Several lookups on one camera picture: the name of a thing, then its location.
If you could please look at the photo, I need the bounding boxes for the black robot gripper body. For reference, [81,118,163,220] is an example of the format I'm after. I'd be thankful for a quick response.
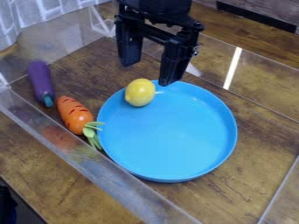
[116,0,204,44]

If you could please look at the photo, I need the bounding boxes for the blue round plate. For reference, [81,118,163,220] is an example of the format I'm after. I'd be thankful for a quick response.
[97,81,239,183]

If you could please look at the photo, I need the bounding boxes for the yellow toy lemon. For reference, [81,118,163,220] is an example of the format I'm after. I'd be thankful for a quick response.
[126,78,155,107]

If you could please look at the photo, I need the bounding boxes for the white patterned cloth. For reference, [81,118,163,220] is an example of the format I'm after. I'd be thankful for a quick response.
[0,0,110,51]

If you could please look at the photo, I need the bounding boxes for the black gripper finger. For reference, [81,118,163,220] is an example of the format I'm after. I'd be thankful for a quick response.
[116,20,143,67]
[159,40,192,87]

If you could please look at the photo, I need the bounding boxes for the orange toy carrot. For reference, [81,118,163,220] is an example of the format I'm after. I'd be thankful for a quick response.
[57,95,104,150]

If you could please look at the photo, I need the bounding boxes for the purple toy eggplant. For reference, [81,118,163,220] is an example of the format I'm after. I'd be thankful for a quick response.
[27,60,55,108]

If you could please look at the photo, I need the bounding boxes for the clear acrylic enclosure wall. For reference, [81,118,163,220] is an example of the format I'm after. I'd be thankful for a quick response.
[0,5,299,224]

